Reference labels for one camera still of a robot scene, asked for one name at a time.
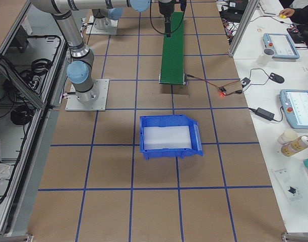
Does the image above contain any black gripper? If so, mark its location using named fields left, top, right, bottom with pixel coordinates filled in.
left=158, top=0, right=187, bottom=38

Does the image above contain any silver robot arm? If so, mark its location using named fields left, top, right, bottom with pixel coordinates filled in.
left=31, top=0, right=151, bottom=103
left=92, top=8, right=123, bottom=31

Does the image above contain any person's hand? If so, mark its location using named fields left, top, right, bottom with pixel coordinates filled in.
left=279, top=8, right=295, bottom=18

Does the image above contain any green conveyor belt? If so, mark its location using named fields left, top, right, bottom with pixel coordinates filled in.
left=159, top=12, right=186, bottom=85

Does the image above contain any small red-lit controller board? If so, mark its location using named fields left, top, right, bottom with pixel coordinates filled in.
left=218, top=86, right=243, bottom=97

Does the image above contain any white cup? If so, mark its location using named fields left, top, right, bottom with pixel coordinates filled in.
left=257, top=48, right=275, bottom=66

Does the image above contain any blue plastic bin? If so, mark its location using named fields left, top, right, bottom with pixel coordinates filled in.
left=139, top=114, right=203, bottom=160

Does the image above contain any white foam sheet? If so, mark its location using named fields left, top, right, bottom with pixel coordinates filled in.
left=143, top=126, right=192, bottom=150

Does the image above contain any far teach pendant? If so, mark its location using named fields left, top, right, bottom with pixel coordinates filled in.
left=263, top=33, right=299, bottom=59

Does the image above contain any teach pendant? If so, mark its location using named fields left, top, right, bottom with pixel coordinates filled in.
left=263, top=33, right=299, bottom=59
left=279, top=89, right=308, bottom=129

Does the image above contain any black computer mouse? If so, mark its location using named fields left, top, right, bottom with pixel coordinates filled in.
left=269, top=73, right=285, bottom=84

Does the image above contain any black power adapter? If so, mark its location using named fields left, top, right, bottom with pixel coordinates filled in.
left=249, top=107, right=283, bottom=123

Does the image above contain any near teach pendant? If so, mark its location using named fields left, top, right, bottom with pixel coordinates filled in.
left=279, top=89, right=308, bottom=129

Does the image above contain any beverage can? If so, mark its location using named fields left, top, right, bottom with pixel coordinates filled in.
left=281, top=135, right=308, bottom=157

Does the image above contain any clear plastic bag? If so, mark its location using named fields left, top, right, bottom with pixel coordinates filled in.
left=271, top=163, right=308, bottom=203

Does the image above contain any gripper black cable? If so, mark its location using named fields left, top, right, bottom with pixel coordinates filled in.
left=149, top=0, right=185, bottom=35

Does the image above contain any red conveyor power wire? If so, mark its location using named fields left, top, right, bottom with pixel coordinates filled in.
left=185, top=73, right=242, bottom=89

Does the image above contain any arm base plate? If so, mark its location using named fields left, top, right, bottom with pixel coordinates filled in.
left=66, top=79, right=109, bottom=111
left=86, top=16, right=118, bottom=35

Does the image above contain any aluminium frame column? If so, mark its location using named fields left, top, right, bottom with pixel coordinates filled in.
left=228, top=0, right=259, bottom=57

